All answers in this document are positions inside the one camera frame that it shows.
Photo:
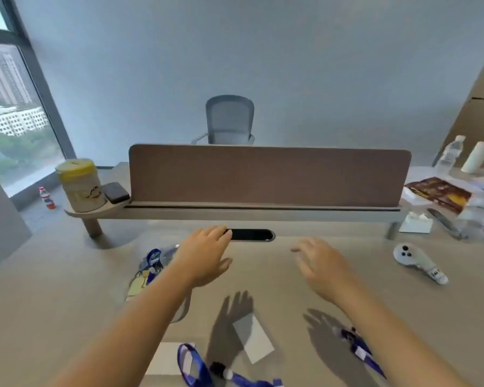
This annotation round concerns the person's right hand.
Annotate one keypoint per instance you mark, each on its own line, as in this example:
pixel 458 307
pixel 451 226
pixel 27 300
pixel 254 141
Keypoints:
pixel 326 270

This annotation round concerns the person's left hand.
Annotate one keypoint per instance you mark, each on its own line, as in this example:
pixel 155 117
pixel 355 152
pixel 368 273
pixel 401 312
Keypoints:
pixel 203 257

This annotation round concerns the person's left forearm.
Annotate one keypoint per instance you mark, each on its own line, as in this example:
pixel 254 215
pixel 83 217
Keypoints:
pixel 125 338

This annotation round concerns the person's right forearm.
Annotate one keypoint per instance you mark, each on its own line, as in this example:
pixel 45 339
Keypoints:
pixel 387 338

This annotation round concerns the grey desk shelf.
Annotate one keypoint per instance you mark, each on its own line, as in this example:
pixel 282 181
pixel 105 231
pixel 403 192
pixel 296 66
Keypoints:
pixel 225 214

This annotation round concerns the clear plastic storage bin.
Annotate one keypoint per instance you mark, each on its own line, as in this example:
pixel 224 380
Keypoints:
pixel 184 308

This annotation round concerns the colourful binder clips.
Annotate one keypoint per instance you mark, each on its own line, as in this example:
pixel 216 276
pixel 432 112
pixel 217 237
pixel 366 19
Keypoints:
pixel 136 288

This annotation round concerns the white handheld controller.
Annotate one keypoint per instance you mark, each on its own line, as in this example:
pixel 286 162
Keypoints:
pixel 407 255

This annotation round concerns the small white tissue box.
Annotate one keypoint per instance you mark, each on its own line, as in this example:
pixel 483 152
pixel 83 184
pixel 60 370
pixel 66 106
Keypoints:
pixel 415 225

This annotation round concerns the brown desk divider panel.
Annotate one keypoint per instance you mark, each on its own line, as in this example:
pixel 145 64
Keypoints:
pixel 266 177

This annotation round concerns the small black case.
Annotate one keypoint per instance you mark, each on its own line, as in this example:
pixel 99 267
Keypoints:
pixel 116 193

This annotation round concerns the brown snack packet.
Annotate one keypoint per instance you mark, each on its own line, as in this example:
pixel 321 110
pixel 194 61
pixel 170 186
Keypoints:
pixel 439 193

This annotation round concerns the yellow lid wipes canister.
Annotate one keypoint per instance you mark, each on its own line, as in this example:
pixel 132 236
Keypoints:
pixel 82 189

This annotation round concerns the grey mesh office chair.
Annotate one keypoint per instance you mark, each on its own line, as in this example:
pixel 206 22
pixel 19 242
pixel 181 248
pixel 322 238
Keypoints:
pixel 229 116

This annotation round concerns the clear plastic container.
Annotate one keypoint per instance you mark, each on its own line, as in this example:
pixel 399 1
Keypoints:
pixel 481 221

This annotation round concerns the red label drink bottle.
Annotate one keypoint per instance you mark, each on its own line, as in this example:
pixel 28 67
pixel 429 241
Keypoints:
pixel 47 200

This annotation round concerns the clear water bottle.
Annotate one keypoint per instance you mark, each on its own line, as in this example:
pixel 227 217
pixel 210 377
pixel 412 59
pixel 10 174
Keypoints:
pixel 449 157

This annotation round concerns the white paper roll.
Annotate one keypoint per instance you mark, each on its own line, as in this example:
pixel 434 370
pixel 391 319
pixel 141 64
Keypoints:
pixel 476 157

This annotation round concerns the light wooden door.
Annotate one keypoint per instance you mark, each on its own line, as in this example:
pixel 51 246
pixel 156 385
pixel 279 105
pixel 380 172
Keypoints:
pixel 479 116

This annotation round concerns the large glass window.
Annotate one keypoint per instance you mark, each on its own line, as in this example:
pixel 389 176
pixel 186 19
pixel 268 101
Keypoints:
pixel 8 116

